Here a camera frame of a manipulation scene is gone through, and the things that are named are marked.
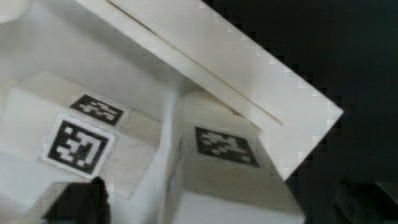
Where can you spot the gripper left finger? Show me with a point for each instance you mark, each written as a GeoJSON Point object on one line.
{"type": "Point", "coordinates": [80, 206]}

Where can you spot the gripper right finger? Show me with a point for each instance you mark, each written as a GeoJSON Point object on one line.
{"type": "Point", "coordinates": [365, 203]}

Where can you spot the white leg with tag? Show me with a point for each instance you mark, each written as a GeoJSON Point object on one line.
{"type": "Point", "coordinates": [226, 189]}

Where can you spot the white square tabletop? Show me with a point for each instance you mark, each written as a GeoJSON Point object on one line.
{"type": "Point", "coordinates": [48, 45]}

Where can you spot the white leg inside tabletop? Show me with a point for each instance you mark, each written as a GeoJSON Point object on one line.
{"type": "Point", "coordinates": [71, 129]}

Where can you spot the white U-shaped fence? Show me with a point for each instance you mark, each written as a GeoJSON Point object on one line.
{"type": "Point", "coordinates": [276, 99]}

